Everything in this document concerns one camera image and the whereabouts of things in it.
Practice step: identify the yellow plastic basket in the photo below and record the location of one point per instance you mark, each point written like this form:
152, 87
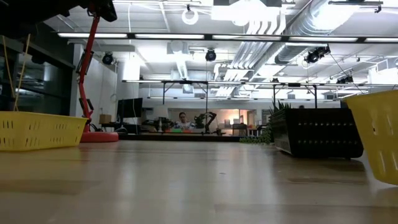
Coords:
373, 130
40, 130

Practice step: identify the black background robot arm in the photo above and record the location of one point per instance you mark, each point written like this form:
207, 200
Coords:
211, 116

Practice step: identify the black ceiling spotlight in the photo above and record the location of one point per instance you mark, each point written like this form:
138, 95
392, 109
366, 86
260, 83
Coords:
345, 80
107, 59
314, 56
211, 55

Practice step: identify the brown cardboard box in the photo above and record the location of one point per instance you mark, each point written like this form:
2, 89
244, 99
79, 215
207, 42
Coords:
105, 119

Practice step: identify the black computer monitor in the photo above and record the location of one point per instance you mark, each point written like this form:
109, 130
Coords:
130, 107

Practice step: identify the red desk lamp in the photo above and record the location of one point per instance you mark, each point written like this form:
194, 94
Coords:
99, 137

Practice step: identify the black bar with light strips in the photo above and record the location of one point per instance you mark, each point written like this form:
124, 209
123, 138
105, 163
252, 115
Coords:
208, 37

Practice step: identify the person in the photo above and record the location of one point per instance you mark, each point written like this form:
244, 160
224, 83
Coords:
183, 117

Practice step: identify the green artificial plant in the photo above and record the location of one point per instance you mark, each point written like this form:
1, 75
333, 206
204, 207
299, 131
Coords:
258, 139

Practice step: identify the black plastic basket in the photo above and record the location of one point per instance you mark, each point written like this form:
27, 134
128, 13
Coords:
317, 133

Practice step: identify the black background station frame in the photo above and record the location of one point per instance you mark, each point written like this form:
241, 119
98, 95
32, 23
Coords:
163, 99
315, 99

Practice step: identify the black metal rig frame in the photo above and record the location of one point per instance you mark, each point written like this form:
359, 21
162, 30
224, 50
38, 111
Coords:
186, 137

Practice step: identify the silver round ceiling duct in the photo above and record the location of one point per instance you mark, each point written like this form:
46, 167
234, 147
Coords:
308, 21

